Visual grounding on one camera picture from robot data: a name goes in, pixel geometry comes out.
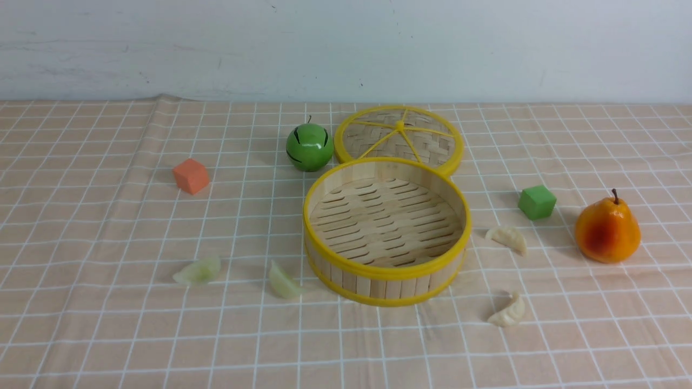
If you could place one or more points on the pale green dumpling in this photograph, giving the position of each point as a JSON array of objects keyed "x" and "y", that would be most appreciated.
[
  {"x": 200, "y": 272},
  {"x": 284, "y": 285}
]

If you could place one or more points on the white dumpling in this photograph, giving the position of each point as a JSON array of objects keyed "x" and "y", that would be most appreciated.
[
  {"x": 510, "y": 315},
  {"x": 508, "y": 236}
]

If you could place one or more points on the bamboo steamer tray yellow rim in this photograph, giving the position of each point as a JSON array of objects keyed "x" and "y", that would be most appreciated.
[{"x": 386, "y": 231}]

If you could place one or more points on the bamboo steamer lid yellow rim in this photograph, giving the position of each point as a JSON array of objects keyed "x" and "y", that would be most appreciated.
[{"x": 402, "y": 132}]

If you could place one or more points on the green toy apple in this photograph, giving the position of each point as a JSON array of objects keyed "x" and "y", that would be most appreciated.
[{"x": 309, "y": 147}]

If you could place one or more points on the orange foam cube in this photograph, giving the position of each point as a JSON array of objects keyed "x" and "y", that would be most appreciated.
[{"x": 191, "y": 176}]

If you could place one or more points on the green foam cube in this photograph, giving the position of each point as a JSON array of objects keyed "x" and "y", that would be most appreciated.
[{"x": 537, "y": 202}]

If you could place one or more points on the orange yellow toy pear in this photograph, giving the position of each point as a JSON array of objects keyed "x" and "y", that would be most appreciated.
[{"x": 607, "y": 231}]

